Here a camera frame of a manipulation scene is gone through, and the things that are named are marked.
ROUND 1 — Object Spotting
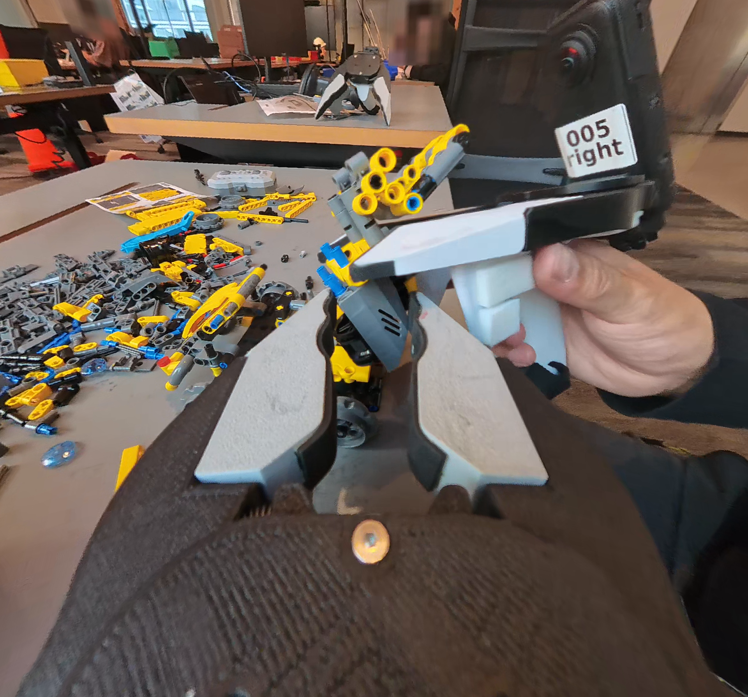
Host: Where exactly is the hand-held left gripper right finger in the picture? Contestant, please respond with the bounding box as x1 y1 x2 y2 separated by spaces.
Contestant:
406 291 550 492

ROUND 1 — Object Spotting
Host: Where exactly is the yellow black leaflet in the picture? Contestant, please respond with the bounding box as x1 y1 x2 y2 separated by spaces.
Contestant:
85 181 188 210

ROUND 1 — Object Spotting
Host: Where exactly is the short yellow toy beam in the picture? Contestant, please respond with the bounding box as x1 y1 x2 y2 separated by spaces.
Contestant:
115 445 145 491

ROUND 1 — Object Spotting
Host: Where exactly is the grey desk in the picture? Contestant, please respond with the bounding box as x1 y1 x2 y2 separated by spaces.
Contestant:
0 160 457 697

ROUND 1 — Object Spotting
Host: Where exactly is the person's right forearm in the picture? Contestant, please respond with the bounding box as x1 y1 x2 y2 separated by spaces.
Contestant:
596 294 748 429

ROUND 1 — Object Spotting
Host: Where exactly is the black white gripper device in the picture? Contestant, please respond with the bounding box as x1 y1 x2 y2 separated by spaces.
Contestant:
298 49 393 127

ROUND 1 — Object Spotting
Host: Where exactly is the yellow storage bin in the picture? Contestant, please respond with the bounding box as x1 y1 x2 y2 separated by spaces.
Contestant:
0 59 49 90

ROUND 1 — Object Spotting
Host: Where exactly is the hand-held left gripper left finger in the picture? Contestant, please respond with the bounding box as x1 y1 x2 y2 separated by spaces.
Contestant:
193 288 340 490

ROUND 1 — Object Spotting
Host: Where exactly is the yellow black toy vehicle chassis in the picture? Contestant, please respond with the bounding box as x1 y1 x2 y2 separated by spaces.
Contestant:
158 264 410 449

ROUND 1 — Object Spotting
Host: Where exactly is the yellow grey toy excavator arm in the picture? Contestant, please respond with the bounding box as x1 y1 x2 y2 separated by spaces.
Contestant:
317 123 471 385

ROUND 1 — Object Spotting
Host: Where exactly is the person's right hand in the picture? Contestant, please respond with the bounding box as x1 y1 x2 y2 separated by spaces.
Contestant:
492 240 718 399

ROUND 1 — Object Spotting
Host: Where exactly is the pile of small toy parts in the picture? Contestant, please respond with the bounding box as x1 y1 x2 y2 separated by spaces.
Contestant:
0 247 194 435

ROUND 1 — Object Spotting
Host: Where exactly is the grey toy battery box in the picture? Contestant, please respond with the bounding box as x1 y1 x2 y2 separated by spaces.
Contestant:
207 168 276 196

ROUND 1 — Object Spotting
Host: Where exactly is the group of long yellow beams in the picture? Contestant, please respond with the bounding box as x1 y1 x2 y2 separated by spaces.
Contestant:
120 186 319 236

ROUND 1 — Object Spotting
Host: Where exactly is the orange traffic cone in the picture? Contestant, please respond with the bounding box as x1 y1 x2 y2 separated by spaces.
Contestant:
14 127 77 172

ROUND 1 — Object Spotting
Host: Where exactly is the blue curved toy beam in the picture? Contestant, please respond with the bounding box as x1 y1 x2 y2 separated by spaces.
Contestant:
121 210 196 254

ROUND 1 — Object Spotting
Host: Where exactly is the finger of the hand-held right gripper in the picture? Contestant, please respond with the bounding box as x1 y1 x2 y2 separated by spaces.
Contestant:
349 195 585 278
449 151 566 187

